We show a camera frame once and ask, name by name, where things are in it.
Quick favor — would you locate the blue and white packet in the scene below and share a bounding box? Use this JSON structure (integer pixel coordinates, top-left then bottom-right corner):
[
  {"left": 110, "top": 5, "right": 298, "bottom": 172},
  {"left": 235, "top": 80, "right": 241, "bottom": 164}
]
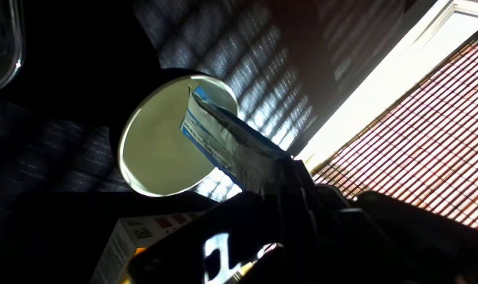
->
[{"left": 180, "top": 87, "right": 290, "bottom": 196}]

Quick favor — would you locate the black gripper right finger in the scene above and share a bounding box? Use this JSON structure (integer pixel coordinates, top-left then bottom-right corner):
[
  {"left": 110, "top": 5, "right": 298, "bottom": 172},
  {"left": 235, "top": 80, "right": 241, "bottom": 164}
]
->
[{"left": 293, "top": 161, "right": 331, "bottom": 221}]

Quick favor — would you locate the clear plastic food container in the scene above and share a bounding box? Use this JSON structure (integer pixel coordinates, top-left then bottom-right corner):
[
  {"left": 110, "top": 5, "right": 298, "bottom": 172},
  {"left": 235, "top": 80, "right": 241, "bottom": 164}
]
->
[{"left": 0, "top": 0, "right": 25, "bottom": 90}]

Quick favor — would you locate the small pale green bowl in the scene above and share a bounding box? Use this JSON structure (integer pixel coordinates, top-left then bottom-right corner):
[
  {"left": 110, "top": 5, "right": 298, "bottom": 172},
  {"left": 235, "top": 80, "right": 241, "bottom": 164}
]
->
[{"left": 117, "top": 74, "right": 238, "bottom": 197}]

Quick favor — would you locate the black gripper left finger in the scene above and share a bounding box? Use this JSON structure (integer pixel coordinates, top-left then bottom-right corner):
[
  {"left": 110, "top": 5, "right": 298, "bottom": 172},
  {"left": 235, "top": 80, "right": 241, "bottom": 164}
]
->
[{"left": 263, "top": 156, "right": 301, "bottom": 210}]

